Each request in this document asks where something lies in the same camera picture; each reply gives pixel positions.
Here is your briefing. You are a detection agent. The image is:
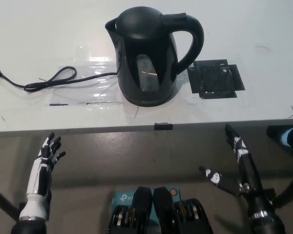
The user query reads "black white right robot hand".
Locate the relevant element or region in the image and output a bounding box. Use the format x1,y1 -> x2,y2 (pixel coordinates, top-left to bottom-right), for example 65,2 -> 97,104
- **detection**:
199,123 -> 277,218

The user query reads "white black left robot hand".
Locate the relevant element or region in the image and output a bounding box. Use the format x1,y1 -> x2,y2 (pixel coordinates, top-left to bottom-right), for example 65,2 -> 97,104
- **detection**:
26,131 -> 67,200

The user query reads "black electric kettle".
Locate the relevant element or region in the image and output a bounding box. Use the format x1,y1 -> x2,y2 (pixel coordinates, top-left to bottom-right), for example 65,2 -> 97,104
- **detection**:
105,4 -> 206,102

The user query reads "black table leg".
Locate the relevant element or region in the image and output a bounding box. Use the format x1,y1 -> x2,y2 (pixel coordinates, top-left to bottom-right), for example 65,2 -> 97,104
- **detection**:
260,170 -> 293,208
0,184 -> 27,223

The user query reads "black and blue object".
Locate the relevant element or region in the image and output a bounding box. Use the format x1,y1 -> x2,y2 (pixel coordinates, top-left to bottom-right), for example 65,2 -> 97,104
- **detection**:
267,125 -> 293,148

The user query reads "clear plastic film sheet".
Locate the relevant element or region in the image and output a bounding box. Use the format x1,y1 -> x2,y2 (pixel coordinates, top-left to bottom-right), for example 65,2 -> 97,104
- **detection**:
49,58 -> 125,106

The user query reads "teal tp-link box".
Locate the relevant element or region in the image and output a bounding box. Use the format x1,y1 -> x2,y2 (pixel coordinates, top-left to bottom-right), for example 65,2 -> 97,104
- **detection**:
111,187 -> 181,220

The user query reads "black tape square patch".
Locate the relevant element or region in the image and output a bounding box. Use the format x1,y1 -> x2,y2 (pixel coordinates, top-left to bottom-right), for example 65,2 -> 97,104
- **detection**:
187,58 -> 246,100

